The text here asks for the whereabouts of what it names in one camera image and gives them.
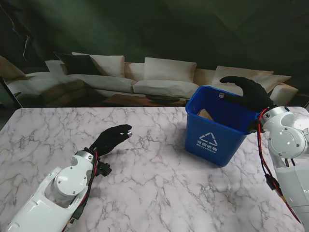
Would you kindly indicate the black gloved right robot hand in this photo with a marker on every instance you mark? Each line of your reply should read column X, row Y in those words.
column 253, row 95

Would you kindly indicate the dark panel beside backdrop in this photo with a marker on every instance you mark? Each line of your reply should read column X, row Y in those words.
column 9, row 94

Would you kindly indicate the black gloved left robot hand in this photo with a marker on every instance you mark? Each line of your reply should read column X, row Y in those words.
column 109, row 140

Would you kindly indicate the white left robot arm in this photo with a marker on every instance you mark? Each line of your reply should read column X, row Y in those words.
column 48, row 193

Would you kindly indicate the printed sofa scene backdrop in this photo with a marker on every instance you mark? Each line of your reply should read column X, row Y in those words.
column 154, row 36

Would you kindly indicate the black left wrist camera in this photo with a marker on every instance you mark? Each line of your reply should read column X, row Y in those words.
column 104, row 168

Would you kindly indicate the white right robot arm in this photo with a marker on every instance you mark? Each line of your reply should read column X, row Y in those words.
column 287, row 142

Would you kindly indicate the brown cardboard box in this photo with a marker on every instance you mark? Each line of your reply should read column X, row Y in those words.
column 205, row 114

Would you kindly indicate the blue recycling bin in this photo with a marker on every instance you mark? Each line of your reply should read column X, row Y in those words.
column 212, row 142

